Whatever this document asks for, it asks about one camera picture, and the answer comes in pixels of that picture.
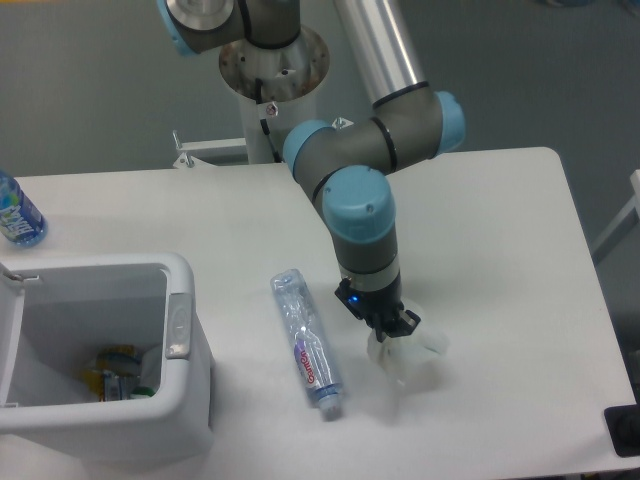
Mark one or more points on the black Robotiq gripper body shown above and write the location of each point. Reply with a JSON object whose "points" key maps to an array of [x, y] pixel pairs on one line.
{"points": [[380, 309]]}

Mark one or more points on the white paper carton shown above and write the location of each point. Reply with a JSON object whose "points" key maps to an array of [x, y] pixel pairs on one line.
{"points": [[411, 362]]}

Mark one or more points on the crushed clear plastic bottle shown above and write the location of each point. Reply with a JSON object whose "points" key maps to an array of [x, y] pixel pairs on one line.
{"points": [[312, 353]]}

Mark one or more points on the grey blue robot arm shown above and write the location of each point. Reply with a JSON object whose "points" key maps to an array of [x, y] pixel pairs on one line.
{"points": [[343, 171]]}

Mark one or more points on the yellow trash in can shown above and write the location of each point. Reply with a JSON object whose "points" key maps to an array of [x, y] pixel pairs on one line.
{"points": [[116, 374]]}

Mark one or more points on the white trash can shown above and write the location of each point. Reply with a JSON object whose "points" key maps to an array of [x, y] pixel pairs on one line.
{"points": [[58, 313]]}

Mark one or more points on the black clamp at table edge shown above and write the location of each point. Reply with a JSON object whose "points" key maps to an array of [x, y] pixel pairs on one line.
{"points": [[623, 426]]}

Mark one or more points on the blue labelled water bottle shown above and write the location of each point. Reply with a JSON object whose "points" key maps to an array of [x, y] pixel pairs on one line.
{"points": [[22, 223]]}

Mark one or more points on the white pedestal base frame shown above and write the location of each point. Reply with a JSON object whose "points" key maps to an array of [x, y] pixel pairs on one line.
{"points": [[215, 147]]}

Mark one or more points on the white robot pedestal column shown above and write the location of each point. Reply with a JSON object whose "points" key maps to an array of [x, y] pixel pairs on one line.
{"points": [[279, 85]]}

